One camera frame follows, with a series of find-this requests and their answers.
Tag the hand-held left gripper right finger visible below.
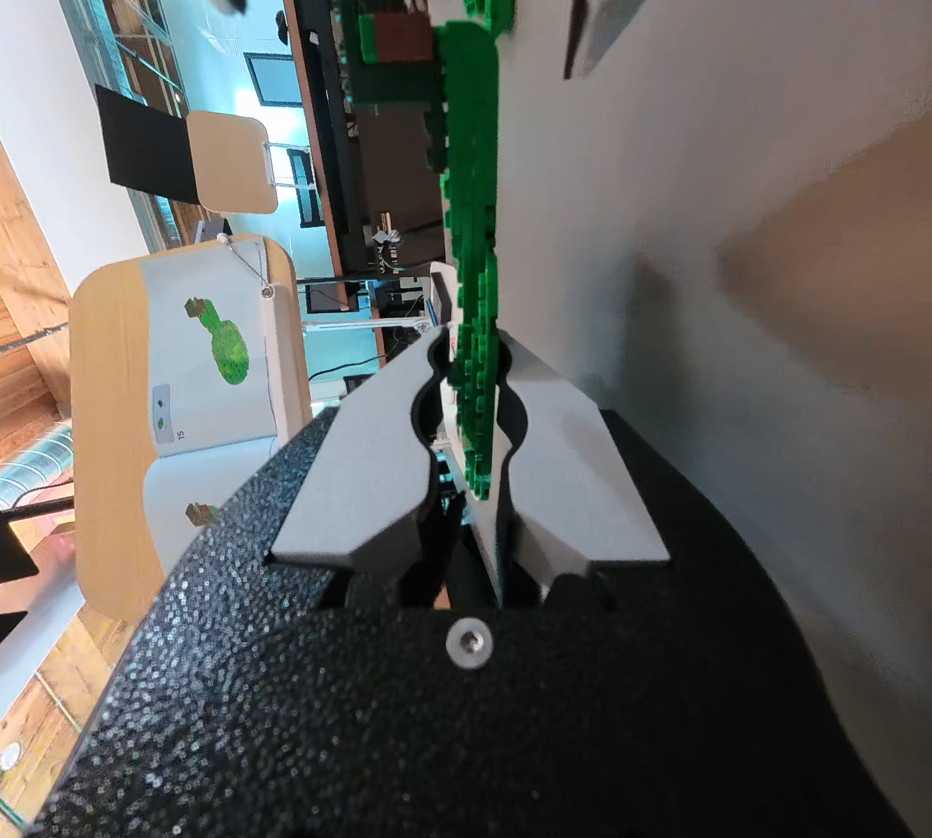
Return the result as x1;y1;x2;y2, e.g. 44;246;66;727
495;330;672;605

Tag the wooden book stand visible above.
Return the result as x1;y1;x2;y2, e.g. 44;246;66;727
69;234;310;621

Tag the brick instruction booklet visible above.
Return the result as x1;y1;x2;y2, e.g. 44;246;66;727
142;241;281;577

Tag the grey desk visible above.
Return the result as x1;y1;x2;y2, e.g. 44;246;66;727
422;0;932;832

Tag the black metal stand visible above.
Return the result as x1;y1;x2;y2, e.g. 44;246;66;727
0;497;77;644

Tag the tan board with black panel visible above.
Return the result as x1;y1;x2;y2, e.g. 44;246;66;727
95;84;281;214

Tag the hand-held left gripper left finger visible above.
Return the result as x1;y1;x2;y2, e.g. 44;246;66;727
266;326;452;573

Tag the small dark framed screen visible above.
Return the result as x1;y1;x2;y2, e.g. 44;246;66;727
244;52;303;105

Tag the green brick leaf build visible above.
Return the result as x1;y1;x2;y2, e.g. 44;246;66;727
360;12;511;506

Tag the dark brown wooden desk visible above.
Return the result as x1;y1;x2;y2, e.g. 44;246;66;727
266;0;456;373

